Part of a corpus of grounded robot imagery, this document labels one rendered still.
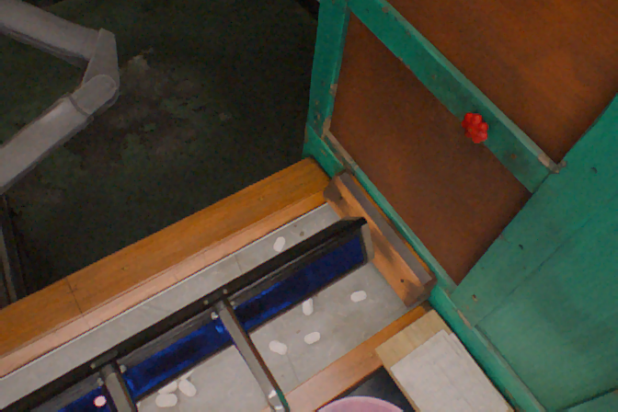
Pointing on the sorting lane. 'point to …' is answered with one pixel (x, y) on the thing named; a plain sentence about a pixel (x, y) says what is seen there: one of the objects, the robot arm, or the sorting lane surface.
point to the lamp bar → (320, 272)
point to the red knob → (474, 127)
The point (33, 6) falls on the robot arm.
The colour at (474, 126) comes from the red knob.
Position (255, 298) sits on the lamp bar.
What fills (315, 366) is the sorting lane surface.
